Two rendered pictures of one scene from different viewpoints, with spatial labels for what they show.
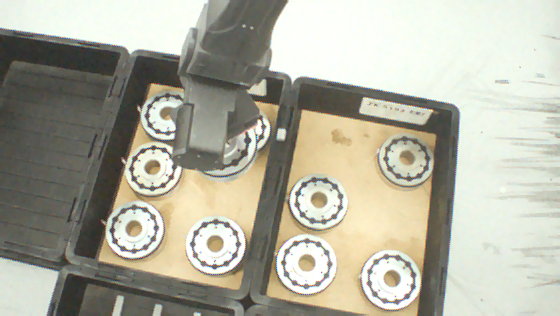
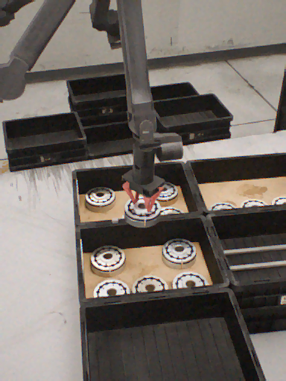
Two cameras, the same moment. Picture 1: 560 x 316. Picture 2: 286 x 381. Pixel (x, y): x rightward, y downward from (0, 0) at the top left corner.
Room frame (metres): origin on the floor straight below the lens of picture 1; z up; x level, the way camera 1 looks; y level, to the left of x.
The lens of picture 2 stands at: (0.64, 1.14, 1.95)
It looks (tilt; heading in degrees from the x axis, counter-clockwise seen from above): 37 degrees down; 253
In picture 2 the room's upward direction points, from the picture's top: straight up
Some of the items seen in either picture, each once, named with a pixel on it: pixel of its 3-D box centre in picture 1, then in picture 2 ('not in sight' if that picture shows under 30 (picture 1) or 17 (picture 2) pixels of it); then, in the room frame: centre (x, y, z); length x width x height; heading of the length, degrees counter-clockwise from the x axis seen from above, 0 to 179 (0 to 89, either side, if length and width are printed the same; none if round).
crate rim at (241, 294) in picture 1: (183, 165); (147, 257); (0.32, 0.15, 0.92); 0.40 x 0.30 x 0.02; 171
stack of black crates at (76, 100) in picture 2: not in sight; (104, 120); (0.03, -1.59, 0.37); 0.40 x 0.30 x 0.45; 178
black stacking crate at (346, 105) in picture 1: (357, 207); (134, 205); (0.27, -0.14, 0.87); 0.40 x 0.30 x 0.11; 171
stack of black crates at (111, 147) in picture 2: not in sight; (120, 161); (0.04, -1.19, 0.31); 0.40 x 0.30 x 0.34; 178
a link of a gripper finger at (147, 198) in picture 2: not in sight; (146, 195); (0.30, 0.09, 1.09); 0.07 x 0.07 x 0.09; 34
